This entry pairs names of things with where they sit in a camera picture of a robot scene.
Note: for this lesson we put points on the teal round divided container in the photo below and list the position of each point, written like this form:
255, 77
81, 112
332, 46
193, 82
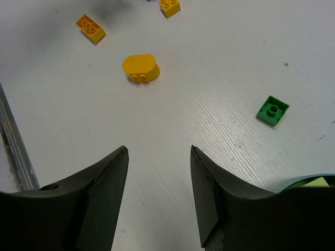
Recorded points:
300, 181

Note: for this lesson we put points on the yellow oval lego brick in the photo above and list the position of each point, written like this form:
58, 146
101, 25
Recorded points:
141, 68

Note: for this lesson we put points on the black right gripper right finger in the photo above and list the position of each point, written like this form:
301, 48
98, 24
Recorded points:
233, 214

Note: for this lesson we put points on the small yellow square lego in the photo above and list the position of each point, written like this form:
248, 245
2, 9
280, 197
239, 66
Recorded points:
169, 7

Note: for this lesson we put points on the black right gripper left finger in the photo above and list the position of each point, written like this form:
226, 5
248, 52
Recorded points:
79, 212

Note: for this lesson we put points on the yellow long lego brick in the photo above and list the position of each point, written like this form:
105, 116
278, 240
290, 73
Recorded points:
91, 29

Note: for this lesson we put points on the green lego with heart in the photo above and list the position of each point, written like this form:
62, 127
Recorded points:
272, 111

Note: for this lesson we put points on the aluminium table edge rail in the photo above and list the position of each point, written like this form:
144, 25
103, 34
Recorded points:
17, 173

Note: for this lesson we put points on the lime rectangular lego brick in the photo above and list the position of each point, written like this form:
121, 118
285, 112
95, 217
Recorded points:
318, 182

